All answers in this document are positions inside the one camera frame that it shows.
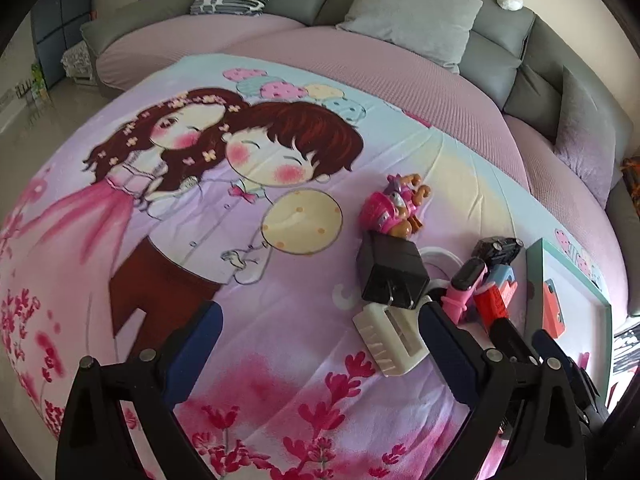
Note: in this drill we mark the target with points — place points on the orange bag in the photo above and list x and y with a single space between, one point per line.
631 172

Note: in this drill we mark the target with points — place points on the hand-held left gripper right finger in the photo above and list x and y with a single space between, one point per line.
445 345

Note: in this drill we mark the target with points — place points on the teal rimmed white tray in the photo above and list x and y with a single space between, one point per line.
580 305

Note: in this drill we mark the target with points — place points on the pink smart watch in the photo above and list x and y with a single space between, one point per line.
466 280

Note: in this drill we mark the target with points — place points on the small grey pillow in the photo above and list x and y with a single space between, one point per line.
587 130

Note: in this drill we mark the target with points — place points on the pink sofa cover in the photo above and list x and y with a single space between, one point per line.
390 85

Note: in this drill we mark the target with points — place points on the printed blanket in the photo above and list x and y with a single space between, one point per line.
240 210

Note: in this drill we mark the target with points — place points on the large grey pillow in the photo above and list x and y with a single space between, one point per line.
410 15

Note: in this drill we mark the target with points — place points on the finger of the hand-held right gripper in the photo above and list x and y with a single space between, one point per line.
547 345
511 338

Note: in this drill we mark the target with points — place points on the black toy car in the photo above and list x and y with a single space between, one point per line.
497 250

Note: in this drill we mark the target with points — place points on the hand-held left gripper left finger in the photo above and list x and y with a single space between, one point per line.
197 345

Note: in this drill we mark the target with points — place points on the black power adapter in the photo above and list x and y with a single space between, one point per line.
392 270

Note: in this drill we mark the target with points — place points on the pink helmet toy puppy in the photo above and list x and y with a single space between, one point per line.
382 210

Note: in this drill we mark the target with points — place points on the blue orange plastic toy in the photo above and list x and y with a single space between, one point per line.
495 297

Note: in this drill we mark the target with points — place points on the white grey smart watch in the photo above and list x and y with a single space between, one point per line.
385 335

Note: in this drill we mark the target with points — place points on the grey sofa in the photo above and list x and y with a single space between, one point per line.
500 35

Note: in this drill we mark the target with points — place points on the blue cabinet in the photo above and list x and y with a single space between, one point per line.
55 25

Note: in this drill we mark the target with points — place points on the white basket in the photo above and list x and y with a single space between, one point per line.
77 62

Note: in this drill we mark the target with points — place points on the black white patterned mat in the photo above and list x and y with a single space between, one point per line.
627 350

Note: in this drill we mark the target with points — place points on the small brown toy puppy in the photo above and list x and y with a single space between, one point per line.
407 185

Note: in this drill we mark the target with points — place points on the orange grey toy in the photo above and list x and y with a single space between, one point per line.
552 305

